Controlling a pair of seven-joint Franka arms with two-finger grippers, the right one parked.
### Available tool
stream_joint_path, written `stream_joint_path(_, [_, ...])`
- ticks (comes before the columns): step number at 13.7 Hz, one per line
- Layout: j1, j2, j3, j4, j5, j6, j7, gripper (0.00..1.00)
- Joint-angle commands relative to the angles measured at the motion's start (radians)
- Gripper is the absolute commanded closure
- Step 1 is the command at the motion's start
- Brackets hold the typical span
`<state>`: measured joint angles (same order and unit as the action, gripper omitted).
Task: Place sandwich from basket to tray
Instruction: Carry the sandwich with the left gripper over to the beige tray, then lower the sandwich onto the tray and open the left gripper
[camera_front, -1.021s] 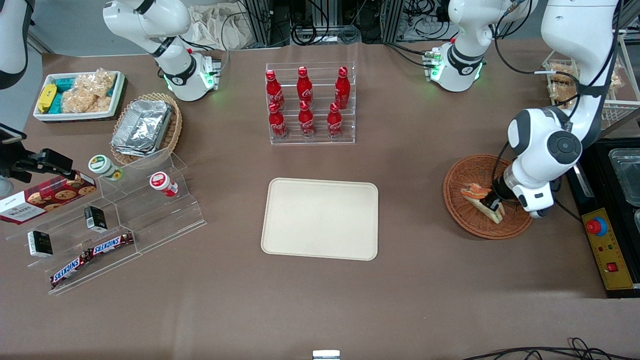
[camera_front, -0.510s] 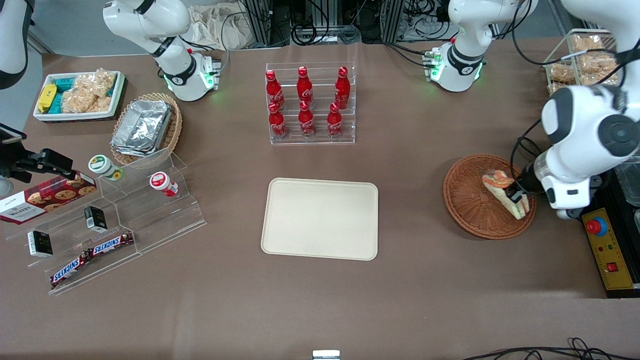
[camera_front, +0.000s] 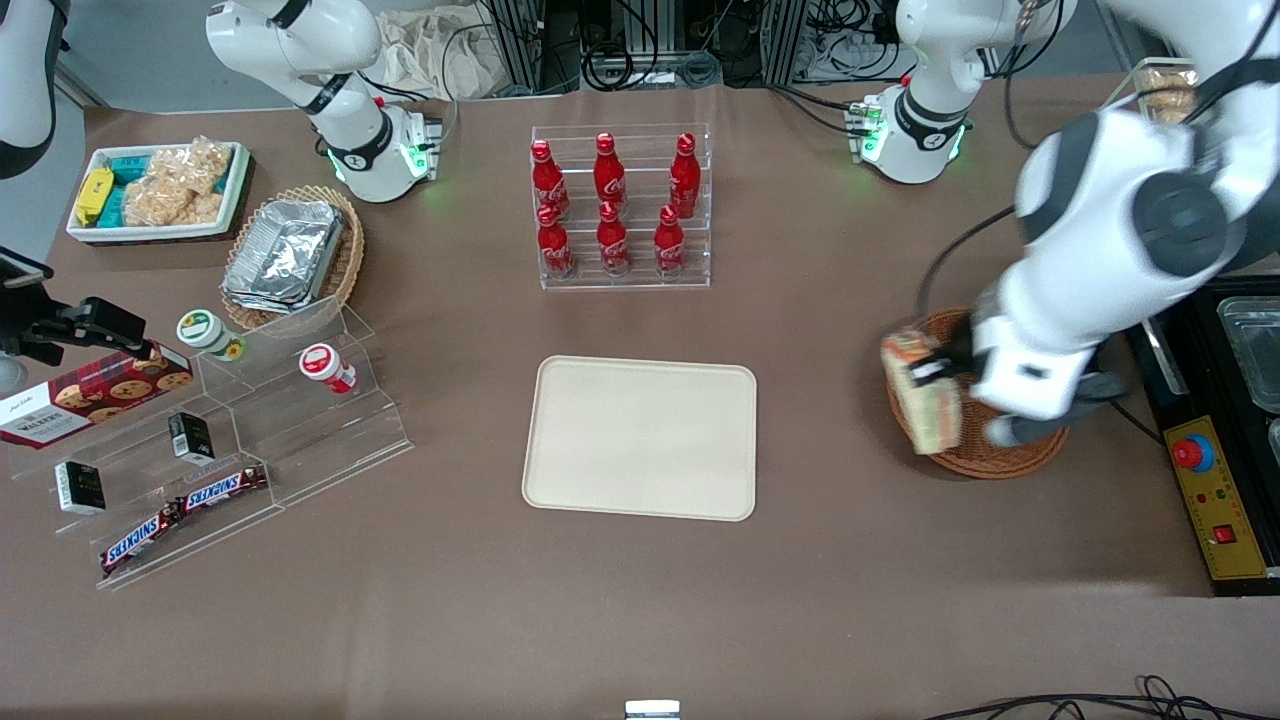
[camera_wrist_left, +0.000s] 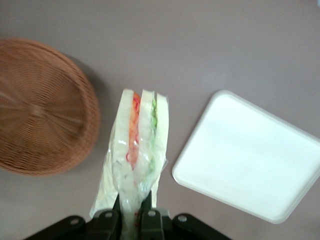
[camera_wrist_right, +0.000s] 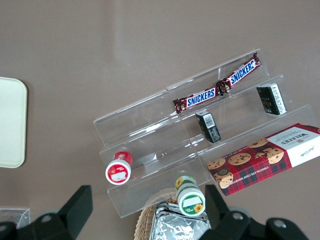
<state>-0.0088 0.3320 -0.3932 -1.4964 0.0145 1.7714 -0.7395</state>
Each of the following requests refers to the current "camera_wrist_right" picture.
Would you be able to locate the cream rectangular tray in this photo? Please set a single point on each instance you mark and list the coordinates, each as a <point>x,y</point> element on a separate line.
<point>11,122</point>

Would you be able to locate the red lid yogurt cup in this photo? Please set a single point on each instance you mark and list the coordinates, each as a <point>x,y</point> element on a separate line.
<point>118,171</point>

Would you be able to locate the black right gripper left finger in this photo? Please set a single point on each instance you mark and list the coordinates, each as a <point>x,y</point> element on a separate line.
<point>65,222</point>

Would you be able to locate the Snickers chocolate bar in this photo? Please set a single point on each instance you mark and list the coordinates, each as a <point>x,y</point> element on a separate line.
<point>200,96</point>
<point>241,73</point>

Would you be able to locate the red tartan cookie box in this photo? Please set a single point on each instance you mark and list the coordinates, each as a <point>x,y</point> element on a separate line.
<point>265,162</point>

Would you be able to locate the clear acrylic bottle rack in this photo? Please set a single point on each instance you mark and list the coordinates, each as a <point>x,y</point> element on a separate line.
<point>15,216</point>

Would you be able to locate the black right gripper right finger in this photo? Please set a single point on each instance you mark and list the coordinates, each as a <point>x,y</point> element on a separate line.
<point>232,225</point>

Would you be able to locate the green lid yogurt cup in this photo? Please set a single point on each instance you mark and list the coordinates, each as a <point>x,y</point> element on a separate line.
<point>191,201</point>

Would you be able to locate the clear acrylic stepped shelf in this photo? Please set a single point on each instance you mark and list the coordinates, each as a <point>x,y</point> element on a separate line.
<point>150,140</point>

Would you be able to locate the small black box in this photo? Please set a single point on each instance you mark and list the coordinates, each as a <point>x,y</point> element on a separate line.
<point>271,98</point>
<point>208,126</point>

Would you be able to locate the aluminium foil container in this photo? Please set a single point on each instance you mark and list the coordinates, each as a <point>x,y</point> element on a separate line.
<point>175,225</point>

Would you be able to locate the oval wicker basket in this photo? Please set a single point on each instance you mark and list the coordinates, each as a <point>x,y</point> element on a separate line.
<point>146,220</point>

